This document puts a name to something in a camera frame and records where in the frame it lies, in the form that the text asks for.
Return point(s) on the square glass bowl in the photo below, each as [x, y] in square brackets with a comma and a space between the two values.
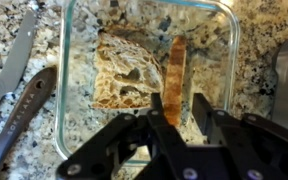
[77, 133]

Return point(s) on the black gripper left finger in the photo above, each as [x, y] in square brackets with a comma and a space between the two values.
[124, 146]

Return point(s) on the brown crusted bread slice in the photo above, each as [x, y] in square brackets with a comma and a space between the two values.
[174, 80]
[124, 76]

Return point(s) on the silver butter knife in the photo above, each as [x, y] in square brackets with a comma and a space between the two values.
[14, 66]

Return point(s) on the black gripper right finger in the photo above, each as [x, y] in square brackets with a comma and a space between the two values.
[250, 146]

